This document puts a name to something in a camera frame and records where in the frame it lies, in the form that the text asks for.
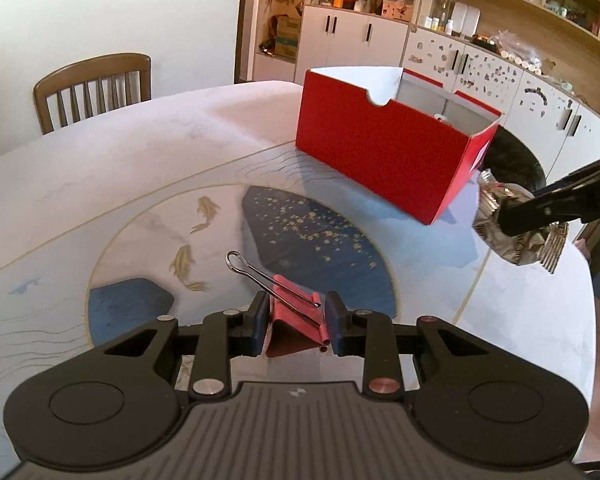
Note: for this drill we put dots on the brown wooden chair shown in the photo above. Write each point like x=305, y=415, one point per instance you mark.
x=92, y=72

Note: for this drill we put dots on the white wall cabinet unit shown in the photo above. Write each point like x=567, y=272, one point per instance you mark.
x=350, y=45

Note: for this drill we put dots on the clear plastic bag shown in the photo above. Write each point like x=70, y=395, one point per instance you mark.
x=515, y=44

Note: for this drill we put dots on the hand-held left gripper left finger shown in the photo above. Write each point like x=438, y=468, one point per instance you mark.
x=260, y=325

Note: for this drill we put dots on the person's right hand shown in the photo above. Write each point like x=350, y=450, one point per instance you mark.
x=583, y=250

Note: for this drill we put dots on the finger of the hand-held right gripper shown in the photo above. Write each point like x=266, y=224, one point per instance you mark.
x=580, y=174
x=535, y=215

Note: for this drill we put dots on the stacked cardboard cartons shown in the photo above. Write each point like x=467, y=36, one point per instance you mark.
x=286, y=37

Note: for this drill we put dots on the red cardboard box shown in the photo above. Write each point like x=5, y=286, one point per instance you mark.
x=380, y=160

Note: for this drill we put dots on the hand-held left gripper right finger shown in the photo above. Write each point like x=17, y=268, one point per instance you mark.
x=336, y=325

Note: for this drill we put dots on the white storage canister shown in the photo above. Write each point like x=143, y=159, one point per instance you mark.
x=466, y=19

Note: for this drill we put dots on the silver foil packet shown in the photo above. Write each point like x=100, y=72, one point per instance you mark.
x=520, y=247

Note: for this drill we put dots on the red binder clip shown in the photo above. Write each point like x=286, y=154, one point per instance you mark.
x=292, y=320

